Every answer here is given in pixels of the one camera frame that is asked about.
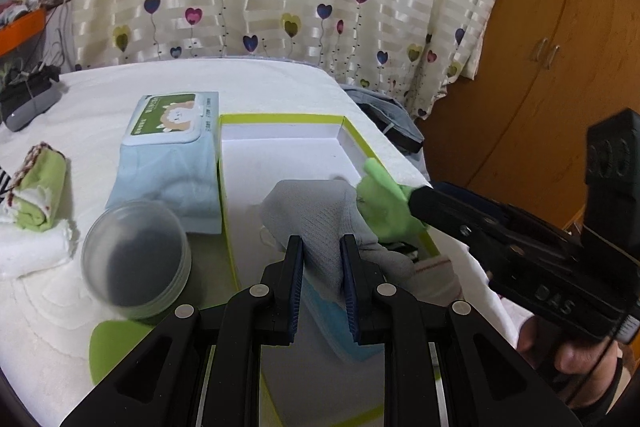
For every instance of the blue face masks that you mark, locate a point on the blue face masks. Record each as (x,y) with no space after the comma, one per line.
(325,322)

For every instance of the green cardboard box white inside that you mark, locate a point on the green cardboard box white inside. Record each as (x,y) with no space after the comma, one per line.
(280,157)

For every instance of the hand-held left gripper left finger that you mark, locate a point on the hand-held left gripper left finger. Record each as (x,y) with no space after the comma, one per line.
(295,287)

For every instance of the black grey headset device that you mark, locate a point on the black grey headset device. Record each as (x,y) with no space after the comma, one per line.
(25,107)

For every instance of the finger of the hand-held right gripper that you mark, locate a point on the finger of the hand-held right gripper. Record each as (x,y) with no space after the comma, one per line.
(467,199)
(450,217)

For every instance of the person's right hand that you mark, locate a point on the person's right hand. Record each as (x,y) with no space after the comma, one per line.
(575,357)

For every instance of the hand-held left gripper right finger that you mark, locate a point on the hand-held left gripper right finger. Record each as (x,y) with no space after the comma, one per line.
(350,287)

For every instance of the grey sock pair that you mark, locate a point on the grey sock pair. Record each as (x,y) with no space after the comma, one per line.
(320,212)

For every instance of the light green sock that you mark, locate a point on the light green sock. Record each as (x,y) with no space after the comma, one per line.
(385,207)

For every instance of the white elastic bandage roll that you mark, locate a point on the white elastic bandage roll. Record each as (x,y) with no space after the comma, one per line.
(435,277)

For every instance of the wooden wardrobe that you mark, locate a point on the wooden wardrobe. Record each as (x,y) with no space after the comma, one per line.
(550,32)

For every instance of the clear round plastic container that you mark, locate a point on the clear round plastic container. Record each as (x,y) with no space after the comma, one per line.
(135,252)

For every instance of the dark grey folded cloth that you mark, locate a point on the dark grey folded cloth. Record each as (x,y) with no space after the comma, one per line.
(390,117)

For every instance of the green cloth with braided trim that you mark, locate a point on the green cloth with braided trim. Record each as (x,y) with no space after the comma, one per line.
(42,187)

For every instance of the white small towel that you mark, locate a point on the white small towel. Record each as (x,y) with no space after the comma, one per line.
(30,252)

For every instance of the green lidded jar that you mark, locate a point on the green lidded jar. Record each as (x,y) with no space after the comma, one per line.
(115,347)

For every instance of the orange tray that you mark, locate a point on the orange tray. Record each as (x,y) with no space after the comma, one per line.
(20,32)

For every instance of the light blue wet wipes pack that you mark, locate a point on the light blue wet wipes pack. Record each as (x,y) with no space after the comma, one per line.
(165,167)

